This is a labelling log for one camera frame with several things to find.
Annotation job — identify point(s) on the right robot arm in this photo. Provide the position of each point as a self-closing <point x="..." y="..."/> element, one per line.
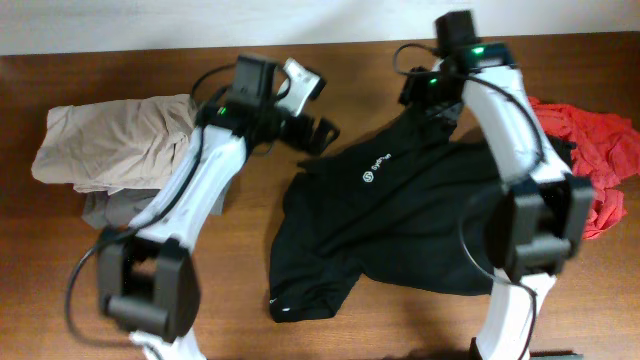
<point x="539" y="221"/>

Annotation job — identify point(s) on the beige folded garment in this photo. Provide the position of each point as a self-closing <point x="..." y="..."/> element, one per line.
<point x="115" y="145"/>

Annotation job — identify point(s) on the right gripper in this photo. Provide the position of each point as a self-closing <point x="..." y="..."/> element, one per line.
<point x="413" y="90"/>

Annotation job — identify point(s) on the grey folded garment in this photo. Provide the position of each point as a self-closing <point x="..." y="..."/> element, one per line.
<point x="117" y="204"/>

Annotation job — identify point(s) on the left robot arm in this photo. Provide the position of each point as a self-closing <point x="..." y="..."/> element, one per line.
<point x="147" y="281"/>

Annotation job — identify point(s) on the black polo shirt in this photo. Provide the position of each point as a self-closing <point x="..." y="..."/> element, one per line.
<point x="391" y="208"/>

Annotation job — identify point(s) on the red crumpled shirt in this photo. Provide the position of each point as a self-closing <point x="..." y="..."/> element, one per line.
<point x="606" y="151"/>

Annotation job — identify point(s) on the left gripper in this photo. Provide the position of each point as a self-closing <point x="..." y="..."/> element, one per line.
<point x="317" y="138"/>

